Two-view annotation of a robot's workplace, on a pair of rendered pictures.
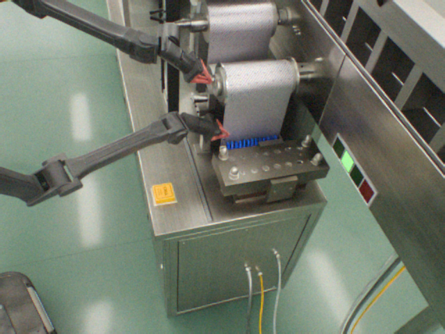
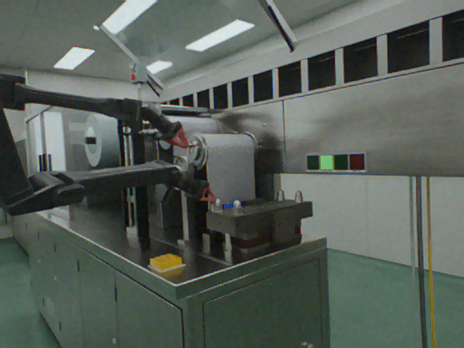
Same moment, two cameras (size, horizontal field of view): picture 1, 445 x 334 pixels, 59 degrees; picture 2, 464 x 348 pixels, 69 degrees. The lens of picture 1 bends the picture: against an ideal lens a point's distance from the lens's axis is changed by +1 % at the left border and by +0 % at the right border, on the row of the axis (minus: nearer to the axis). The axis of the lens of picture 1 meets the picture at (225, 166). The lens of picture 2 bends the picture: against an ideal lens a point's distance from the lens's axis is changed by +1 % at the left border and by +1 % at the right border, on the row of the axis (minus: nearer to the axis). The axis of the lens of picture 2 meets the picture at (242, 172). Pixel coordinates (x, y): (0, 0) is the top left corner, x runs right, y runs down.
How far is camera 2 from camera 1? 92 cm
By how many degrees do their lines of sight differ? 49
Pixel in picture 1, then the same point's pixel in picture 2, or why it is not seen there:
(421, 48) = (333, 38)
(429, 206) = (410, 105)
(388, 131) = (344, 101)
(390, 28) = (306, 53)
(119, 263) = not seen: outside the picture
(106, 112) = not seen: outside the picture
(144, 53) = (130, 109)
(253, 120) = (231, 180)
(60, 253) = not seen: outside the picture
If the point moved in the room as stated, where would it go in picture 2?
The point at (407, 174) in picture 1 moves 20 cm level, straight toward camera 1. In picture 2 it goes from (379, 108) to (388, 98)
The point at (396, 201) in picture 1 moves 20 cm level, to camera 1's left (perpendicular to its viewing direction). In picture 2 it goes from (385, 136) to (329, 138)
